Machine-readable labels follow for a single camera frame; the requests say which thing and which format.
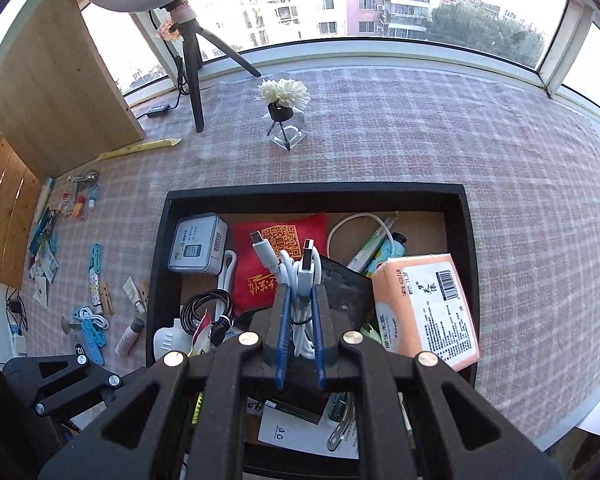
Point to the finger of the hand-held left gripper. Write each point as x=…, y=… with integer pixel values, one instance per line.
x=60, y=390

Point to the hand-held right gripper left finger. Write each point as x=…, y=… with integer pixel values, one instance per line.
x=282, y=340

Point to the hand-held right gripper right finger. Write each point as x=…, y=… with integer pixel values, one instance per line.
x=319, y=345

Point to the black storage tray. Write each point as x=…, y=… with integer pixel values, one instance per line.
x=305, y=197

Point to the plaid cloth-covered desktop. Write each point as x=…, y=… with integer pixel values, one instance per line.
x=430, y=135

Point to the white power strip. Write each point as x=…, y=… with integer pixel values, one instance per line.
x=17, y=342

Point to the black card wallet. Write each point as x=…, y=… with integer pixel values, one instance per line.
x=345, y=285

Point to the red yellow snack packet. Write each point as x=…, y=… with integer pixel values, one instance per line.
x=202, y=337

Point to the small pink bottle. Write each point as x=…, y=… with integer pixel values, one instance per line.
x=127, y=340

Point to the white paper manual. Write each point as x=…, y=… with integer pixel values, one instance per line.
x=290, y=435

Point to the black plug charger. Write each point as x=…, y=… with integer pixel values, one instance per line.
x=15, y=305

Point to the red fabric pouch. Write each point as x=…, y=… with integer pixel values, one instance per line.
x=245, y=250

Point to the white paper packet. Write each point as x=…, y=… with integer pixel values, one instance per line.
x=40, y=292

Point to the wooden clothespin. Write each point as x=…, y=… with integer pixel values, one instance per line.
x=106, y=300

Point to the orange tissue pack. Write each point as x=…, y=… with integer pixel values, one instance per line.
x=420, y=310

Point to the green white tube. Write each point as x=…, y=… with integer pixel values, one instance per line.
x=370, y=250

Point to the white charger plug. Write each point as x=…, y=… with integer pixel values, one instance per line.
x=172, y=340

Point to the white strip with coloured stickers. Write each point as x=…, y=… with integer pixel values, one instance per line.
x=96, y=280

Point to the teal bottle with black cap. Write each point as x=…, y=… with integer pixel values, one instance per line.
x=390, y=250

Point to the small white tube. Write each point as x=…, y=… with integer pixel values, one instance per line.
x=134, y=294

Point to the blue white card packet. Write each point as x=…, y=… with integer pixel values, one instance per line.
x=47, y=265

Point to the white tin box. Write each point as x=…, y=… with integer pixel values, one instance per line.
x=195, y=240

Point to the dark blue packet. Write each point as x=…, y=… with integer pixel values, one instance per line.
x=40, y=232

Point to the slatted wooden panel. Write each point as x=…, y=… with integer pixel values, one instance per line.
x=5, y=220

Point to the pink snack packet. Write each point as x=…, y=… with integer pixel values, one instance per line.
x=64, y=205

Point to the red yellow toy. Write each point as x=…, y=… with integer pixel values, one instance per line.
x=80, y=205

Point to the cream tube with blue cap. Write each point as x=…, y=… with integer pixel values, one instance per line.
x=44, y=200

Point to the small blue bottle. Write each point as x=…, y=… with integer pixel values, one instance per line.
x=93, y=197

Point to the metal carabiner keyring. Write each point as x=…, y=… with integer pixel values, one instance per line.
x=82, y=177

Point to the long yellow stick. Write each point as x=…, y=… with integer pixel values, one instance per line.
x=140, y=147

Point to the white flower diffuser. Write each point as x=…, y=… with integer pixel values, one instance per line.
x=282, y=92

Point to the black power adapter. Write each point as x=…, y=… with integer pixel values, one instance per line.
x=157, y=110

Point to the black tripod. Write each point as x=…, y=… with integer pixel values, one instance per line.
x=192, y=60

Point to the light wooden board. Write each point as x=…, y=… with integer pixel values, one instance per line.
x=55, y=85

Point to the white window frame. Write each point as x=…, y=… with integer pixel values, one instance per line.
x=562, y=45

